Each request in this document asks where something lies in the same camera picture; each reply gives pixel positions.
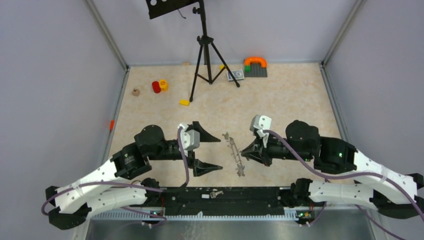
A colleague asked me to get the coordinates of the grey lego baseplate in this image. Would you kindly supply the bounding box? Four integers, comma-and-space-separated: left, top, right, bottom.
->
244, 63, 268, 78

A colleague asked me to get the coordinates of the black perforated mount plate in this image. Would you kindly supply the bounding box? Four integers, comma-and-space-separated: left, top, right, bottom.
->
146, 0, 199, 20

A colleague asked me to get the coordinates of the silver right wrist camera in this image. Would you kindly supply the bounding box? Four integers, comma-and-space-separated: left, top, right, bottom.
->
249, 114, 272, 148

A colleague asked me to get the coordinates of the yellow lego brick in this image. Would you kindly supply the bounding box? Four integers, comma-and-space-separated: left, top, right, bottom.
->
179, 99, 190, 106

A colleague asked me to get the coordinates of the orange plastic arch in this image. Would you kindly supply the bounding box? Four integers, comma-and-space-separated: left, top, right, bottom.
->
244, 56, 268, 68

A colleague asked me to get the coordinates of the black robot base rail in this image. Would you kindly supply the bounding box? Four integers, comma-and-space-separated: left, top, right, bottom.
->
138, 186, 324, 217

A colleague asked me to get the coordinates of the blue playing card box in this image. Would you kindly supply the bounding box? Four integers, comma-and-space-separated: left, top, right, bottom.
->
227, 69, 245, 82

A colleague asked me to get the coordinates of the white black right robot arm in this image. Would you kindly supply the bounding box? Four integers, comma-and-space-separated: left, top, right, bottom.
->
241, 116, 424, 219

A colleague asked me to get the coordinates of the black tripod stand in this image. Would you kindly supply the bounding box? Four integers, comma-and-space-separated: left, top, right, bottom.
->
189, 0, 241, 103

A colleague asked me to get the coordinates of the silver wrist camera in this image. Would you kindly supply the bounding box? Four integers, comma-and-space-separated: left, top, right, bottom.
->
177, 123, 200, 155
249, 114, 272, 148

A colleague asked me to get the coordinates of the silver key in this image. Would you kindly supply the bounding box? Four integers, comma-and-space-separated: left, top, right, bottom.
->
209, 190, 224, 199

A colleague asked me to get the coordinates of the red plastic cylinder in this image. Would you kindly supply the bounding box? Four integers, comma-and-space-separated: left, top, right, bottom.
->
151, 81, 162, 94

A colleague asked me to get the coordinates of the small wooden block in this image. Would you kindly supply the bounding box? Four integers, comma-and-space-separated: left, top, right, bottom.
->
131, 88, 141, 97

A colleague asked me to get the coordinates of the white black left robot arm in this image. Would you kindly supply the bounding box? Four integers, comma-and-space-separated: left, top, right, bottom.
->
41, 121, 221, 230

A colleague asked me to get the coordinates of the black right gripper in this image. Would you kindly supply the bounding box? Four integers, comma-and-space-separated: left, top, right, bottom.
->
241, 131, 313, 167

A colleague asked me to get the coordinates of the yellow plastic cylinder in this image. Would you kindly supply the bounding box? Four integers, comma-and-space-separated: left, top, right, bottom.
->
159, 79, 169, 92

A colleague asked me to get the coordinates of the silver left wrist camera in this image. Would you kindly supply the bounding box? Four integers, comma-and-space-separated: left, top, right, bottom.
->
177, 123, 200, 155

